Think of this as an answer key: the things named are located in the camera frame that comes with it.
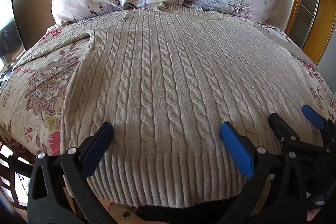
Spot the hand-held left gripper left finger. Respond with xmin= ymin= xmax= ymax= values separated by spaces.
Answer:
xmin=27 ymin=122 xmax=116 ymax=224

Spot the beige cable-knit sweater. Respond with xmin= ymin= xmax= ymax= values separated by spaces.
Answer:
xmin=16 ymin=2 xmax=326 ymax=207

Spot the light wooden bed frame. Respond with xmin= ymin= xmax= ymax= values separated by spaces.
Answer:
xmin=101 ymin=199 xmax=143 ymax=224

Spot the wooden lattice frame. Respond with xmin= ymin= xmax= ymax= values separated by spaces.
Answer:
xmin=0 ymin=143 xmax=30 ymax=212

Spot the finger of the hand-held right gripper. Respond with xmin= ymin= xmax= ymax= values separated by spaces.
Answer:
xmin=268 ymin=112 xmax=324 ymax=161
xmin=301 ymin=105 xmax=336 ymax=157

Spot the floral bed sheet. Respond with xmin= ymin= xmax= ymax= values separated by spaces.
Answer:
xmin=0 ymin=21 xmax=336 ymax=161

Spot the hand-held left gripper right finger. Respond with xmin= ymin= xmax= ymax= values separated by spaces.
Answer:
xmin=218 ymin=122 xmax=308 ymax=224

